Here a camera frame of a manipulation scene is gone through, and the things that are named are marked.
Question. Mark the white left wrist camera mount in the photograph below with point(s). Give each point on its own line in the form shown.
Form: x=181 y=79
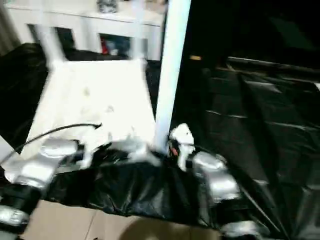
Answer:
x=88 y=155

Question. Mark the red box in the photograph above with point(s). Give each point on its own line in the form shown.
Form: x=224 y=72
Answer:
x=103 y=46

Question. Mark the grey curtain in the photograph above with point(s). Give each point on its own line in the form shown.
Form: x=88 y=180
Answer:
x=8 y=25

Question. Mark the white plastic table leg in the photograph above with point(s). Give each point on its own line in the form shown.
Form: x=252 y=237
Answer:
x=138 y=37
x=52 y=47
x=172 y=62
x=7 y=152

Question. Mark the white glass-door cabinet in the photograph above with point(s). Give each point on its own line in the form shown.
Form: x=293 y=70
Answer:
x=100 y=20

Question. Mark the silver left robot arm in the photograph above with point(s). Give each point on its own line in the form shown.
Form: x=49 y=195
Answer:
x=45 y=162

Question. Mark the white flat sheet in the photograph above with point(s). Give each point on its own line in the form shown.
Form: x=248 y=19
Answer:
x=318 y=87

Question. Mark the white plastic table top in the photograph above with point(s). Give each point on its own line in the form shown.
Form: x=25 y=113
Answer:
x=87 y=87

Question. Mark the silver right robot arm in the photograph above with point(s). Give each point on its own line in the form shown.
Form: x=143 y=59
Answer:
x=222 y=177

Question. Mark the black plastic mat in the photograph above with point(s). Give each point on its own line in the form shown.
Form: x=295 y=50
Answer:
x=262 y=125

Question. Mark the black horizontal bar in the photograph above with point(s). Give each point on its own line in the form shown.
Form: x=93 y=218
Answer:
x=275 y=64

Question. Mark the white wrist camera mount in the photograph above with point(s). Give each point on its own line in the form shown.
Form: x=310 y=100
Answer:
x=88 y=155
x=183 y=137

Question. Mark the dark patterned bundle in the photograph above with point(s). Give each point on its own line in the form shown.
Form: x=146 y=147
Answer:
x=107 y=5

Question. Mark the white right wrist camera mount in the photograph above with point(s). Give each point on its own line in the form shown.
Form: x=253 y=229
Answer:
x=183 y=137

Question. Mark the dark furniture with brass label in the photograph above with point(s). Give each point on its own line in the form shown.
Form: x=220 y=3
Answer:
x=250 y=25

